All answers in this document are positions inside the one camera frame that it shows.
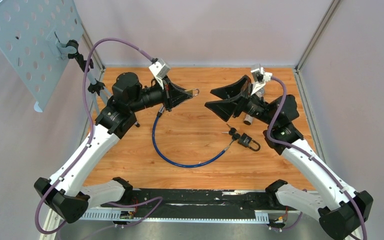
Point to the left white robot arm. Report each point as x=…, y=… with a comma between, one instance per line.
x=64, y=192

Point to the grey tripod stand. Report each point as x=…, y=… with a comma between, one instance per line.
x=96, y=87

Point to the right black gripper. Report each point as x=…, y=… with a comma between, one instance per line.
x=224, y=108

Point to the small brass padlock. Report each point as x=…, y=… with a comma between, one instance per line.
x=194, y=92

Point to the black padlock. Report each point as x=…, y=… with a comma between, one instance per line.
x=248, y=142

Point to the glittery silver cylinder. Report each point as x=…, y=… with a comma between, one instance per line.
x=248, y=120

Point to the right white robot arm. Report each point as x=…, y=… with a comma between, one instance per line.
x=337, y=206

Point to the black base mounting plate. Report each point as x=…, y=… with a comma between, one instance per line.
x=201, y=203

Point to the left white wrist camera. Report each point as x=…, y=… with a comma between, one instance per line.
x=159, y=69

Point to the perforated grey music stand plate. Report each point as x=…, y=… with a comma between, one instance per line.
x=37, y=37

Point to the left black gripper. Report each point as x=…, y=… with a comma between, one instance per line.
x=169, y=88

